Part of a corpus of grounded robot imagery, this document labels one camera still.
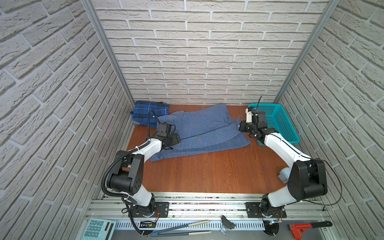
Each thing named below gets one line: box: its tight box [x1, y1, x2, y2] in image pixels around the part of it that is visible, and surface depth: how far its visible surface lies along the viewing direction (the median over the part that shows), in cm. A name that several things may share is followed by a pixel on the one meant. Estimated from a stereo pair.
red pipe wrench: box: [291, 221, 333, 240], surface depth 70 cm
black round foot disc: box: [263, 220, 280, 236], surface depth 71 cm
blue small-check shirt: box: [149, 104, 251, 161], surface depth 105 cm
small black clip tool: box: [220, 214, 236, 230], surface depth 71 cm
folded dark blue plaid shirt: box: [131, 101, 170, 128], surface depth 107 cm
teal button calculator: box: [80, 219, 116, 240], surface depth 68 cm
